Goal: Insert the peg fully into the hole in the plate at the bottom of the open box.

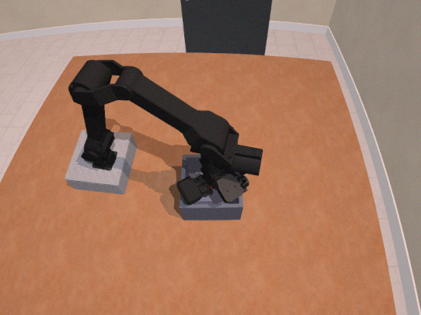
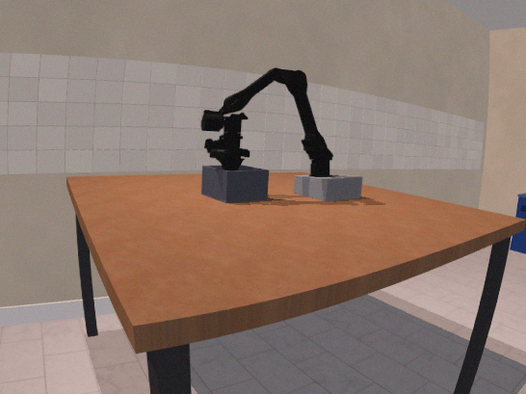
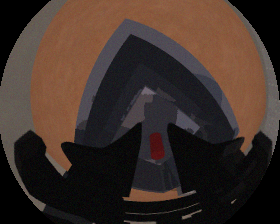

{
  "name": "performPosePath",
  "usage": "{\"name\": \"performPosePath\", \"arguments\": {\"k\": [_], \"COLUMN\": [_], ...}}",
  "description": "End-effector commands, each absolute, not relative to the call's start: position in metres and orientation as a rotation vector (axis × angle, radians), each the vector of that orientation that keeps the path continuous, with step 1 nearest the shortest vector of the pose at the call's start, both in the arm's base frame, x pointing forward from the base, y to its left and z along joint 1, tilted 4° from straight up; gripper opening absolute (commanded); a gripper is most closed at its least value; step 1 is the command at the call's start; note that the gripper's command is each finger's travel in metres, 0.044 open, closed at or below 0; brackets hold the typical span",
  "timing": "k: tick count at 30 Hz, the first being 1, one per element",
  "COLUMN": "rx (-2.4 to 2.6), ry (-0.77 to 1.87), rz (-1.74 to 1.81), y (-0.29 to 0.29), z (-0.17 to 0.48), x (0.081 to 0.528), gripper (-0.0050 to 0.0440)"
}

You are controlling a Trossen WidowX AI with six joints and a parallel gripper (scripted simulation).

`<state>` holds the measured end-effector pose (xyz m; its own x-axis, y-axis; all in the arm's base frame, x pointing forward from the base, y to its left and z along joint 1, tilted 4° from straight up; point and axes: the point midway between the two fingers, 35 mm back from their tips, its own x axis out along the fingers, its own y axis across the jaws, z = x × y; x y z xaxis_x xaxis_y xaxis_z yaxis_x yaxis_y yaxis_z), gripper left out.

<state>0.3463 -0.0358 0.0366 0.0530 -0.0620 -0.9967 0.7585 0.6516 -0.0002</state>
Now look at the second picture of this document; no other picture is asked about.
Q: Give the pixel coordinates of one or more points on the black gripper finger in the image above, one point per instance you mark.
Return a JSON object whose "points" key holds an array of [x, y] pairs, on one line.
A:
{"points": [[237, 163], [227, 164]]}

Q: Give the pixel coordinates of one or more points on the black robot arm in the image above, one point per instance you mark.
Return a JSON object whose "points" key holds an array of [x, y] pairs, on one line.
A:
{"points": [[313, 143]]}

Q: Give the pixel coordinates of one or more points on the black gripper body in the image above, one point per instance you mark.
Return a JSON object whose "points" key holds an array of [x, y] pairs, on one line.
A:
{"points": [[231, 147]]}

